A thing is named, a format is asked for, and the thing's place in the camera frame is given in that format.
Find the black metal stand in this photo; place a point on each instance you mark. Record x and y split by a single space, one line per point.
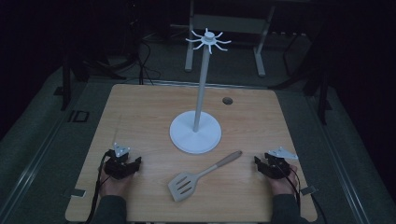
322 93
66 84

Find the person's right hand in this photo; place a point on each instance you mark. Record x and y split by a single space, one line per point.
281 186

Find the grey metal table frame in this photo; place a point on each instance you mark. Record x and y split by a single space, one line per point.
230 24

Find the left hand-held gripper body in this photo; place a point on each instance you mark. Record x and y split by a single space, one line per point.
120 168

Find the white utensil rack with hooks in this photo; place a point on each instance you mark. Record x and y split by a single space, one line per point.
196 138

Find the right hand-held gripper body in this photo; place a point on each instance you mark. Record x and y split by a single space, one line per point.
275 168

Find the metal table edge bracket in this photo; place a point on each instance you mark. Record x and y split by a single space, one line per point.
308 190

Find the person's left hand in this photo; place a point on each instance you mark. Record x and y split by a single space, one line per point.
112 186

